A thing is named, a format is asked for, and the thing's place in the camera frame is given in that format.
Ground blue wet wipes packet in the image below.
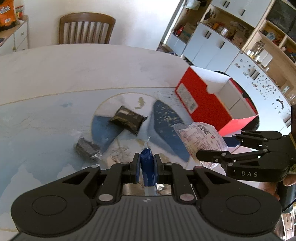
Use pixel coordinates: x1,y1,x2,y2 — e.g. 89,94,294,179
140,137,157,196

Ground pink snack packet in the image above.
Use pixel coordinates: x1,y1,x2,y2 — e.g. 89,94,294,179
172,122,228,170

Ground black foil packet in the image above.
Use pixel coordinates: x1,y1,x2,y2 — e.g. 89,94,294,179
109,105,147,135

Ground person right hand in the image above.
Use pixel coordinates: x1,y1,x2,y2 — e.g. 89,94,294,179
259,174,296,201

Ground red cardboard box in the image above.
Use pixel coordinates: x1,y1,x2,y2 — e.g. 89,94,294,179
175,66,258,136

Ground cardboard box in cabinet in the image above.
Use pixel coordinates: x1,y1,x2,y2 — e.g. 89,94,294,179
180,23,196,42

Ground brown wooden chair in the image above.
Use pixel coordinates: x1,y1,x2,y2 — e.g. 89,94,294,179
58,13,116,45

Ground white drawer sideboard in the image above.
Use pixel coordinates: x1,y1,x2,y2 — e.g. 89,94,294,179
0,15,29,56

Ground orange chips bag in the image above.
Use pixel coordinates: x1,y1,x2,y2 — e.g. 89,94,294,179
0,0,18,31

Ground white wall cabinet unit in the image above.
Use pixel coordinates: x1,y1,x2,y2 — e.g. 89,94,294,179
165,1,295,133

